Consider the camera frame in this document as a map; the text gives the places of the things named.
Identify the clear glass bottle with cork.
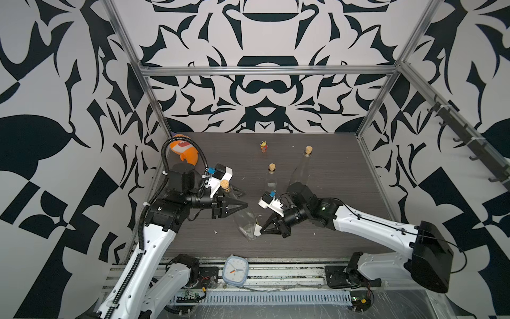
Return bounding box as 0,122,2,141
220,180,258,241

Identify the light blue alarm clock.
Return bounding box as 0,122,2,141
222,255,249,287

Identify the circuit board with wires left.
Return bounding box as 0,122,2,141
174,287,207,303

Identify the small red yellow toy figure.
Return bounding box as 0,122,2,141
260,141,268,153

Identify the tall clear bottle yellow label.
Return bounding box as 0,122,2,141
288,146,313,186

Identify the white slotted cable duct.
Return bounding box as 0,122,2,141
169,291,352,307

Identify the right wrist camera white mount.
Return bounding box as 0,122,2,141
258,191,284,217

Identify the yellow blue bottle label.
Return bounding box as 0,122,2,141
254,224,262,237

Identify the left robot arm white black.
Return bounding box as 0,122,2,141
94,163,247,318

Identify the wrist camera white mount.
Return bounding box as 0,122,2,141
205,163,233,199
258,191,284,217

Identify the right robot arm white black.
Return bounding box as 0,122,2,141
258,182,454,294

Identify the small clear bottle with cork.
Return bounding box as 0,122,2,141
265,163,278,194

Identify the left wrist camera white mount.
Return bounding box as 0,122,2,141
205,163,233,199

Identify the orange shark plush toy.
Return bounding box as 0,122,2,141
169,140,199,166

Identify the black wall hook rack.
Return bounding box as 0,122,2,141
428,94,509,191

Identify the green circuit board right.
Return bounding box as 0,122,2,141
349,289,374,313

